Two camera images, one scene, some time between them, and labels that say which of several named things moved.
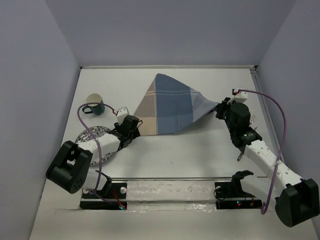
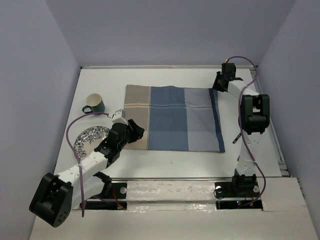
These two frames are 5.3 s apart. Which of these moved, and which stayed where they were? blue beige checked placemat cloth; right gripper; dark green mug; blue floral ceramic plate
Moved: right gripper; blue beige checked placemat cloth
Stayed: blue floral ceramic plate; dark green mug
